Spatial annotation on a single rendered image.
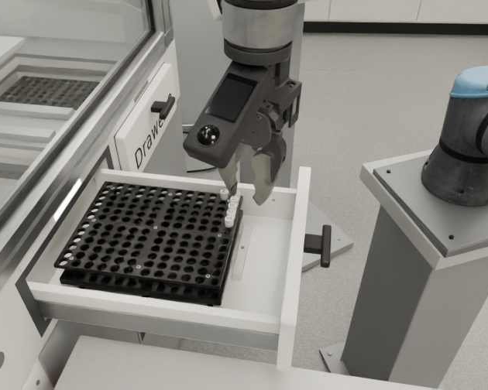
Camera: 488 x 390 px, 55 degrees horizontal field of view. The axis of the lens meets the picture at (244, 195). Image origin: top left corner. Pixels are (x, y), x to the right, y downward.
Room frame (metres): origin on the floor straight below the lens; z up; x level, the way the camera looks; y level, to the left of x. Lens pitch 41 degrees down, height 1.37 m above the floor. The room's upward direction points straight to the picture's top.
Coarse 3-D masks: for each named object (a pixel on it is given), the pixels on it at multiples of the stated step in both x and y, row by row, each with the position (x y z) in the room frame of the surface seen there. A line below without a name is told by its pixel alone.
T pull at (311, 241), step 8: (328, 232) 0.46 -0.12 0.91; (304, 240) 0.44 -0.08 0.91; (312, 240) 0.44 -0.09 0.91; (320, 240) 0.44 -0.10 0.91; (328, 240) 0.44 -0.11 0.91; (304, 248) 0.43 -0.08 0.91; (312, 248) 0.43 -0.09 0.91; (320, 248) 0.43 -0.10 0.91; (328, 248) 0.43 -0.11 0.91; (328, 256) 0.41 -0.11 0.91; (320, 264) 0.41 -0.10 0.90; (328, 264) 0.40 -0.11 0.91
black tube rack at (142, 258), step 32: (128, 192) 0.56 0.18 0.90; (160, 192) 0.56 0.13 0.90; (192, 192) 0.56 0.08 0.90; (96, 224) 0.49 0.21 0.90; (128, 224) 0.48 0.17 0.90; (160, 224) 0.48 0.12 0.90; (192, 224) 0.48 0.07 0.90; (96, 256) 0.43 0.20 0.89; (128, 256) 0.42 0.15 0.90; (160, 256) 0.42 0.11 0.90; (192, 256) 0.45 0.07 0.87; (96, 288) 0.40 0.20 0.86; (128, 288) 0.39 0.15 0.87; (160, 288) 0.40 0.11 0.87; (192, 288) 0.39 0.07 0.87; (224, 288) 0.40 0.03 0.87
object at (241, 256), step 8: (248, 224) 0.54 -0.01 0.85; (248, 232) 0.52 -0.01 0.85; (240, 240) 0.50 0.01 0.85; (248, 240) 0.50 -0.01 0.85; (240, 248) 0.49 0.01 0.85; (240, 256) 0.47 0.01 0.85; (240, 264) 0.45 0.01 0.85; (232, 272) 0.44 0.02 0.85; (240, 272) 0.44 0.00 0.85; (240, 280) 0.43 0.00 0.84
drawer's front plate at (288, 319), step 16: (304, 176) 0.56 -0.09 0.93; (304, 192) 0.52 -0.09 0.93; (304, 208) 0.49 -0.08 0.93; (304, 224) 0.45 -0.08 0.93; (288, 256) 0.40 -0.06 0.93; (288, 272) 0.37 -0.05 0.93; (288, 288) 0.35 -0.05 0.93; (288, 304) 0.33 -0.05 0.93; (288, 320) 0.31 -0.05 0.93; (288, 336) 0.30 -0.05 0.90; (288, 352) 0.30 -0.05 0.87; (288, 368) 0.30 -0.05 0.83
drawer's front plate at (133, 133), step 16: (160, 80) 0.87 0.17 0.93; (144, 96) 0.80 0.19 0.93; (160, 96) 0.86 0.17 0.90; (144, 112) 0.76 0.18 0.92; (128, 128) 0.69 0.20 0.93; (144, 128) 0.75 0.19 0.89; (160, 128) 0.83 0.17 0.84; (128, 144) 0.67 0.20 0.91; (128, 160) 0.66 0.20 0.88; (144, 160) 0.73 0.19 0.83
